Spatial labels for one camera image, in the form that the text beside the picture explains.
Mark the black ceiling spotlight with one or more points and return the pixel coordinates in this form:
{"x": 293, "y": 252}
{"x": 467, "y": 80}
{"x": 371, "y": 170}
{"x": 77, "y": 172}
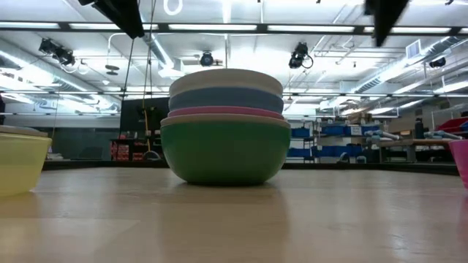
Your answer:
{"x": 62, "y": 55}
{"x": 298, "y": 56}
{"x": 437, "y": 62}
{"x": 206, "y": 59}

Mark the white matte bowl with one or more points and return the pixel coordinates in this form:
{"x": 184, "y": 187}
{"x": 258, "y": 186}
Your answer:
{"x": 225, "y": 80}

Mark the white ceiling duct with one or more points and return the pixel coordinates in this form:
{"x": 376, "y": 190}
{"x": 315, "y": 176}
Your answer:
{"x": 161, "y": 51}

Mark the blue storage bin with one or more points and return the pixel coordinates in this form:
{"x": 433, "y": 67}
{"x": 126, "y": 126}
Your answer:
{"x": 465, "y": 126}

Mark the yellow translucent bowl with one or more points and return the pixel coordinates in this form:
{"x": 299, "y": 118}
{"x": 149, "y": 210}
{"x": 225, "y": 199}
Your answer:
{"x": 18, "y": 164}

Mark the large pink translucent bowl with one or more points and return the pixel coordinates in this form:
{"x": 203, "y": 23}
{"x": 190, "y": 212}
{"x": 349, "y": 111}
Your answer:
{"x": 461, "y": 160}

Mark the black bottle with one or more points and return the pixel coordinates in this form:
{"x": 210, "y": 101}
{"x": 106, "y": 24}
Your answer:
{"x": 419, "y": 129}

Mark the green matte bowl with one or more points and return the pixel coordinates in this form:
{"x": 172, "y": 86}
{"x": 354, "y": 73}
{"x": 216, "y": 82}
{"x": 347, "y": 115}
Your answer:
{"x": 225, "y": 153}

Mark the pink matte bowl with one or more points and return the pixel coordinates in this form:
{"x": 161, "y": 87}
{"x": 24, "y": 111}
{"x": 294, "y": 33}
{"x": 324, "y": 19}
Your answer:
{"x": 225, "y": 110}

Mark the shelf with red boxes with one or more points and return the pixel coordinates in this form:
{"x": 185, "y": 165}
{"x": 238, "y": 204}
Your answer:
{"x": 122, "y": 151}

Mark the wooden top workbench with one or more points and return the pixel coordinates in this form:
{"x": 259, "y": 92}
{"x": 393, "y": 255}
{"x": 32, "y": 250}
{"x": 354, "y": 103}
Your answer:
{"x": 413, "y": 141}

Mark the black overhead frame bar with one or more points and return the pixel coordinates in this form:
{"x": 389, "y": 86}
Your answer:
{"x": 162, "y": 27}

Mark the cream matte bowl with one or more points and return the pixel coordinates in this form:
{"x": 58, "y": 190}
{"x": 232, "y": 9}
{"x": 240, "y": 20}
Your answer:
{"x": 225, "y": 118}

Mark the red storage bin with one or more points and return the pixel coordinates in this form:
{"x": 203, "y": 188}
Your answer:
{"x": 453, "y": 124}

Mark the black wall panel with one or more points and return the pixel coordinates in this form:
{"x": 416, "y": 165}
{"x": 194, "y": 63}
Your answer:
{"x": 131, "y": 117}

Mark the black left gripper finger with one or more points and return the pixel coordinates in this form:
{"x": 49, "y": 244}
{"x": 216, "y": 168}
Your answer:
{"x": 120, "y": 16}

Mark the beige bowl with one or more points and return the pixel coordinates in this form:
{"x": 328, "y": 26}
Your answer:
{"x": 18, "y": 130}

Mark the cardboard box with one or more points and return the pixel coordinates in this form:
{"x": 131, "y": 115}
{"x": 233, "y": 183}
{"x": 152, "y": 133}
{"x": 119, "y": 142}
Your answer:
{"x": 358, "y": 117}
{"x": 400, "y": 126}

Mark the grey rolled mat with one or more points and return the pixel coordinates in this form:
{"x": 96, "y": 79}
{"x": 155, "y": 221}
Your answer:
{"x": 387, "y": 135}
{"x": 444, "y": 135}

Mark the grey-blue matte bowl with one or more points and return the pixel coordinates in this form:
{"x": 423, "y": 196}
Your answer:
{"x": 225, "y": 98}

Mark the white ceiling air vent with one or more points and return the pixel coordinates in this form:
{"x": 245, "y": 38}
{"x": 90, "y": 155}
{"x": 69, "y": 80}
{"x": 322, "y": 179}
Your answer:
{"x": 413, "y": 49}

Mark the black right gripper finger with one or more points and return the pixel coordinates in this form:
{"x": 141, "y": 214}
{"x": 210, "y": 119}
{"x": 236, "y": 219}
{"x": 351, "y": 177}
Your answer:
{"x": 384, "y": 16}

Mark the shelf with blue bins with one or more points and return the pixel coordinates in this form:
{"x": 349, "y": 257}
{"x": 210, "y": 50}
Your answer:
{"x": 331, "y": 130}

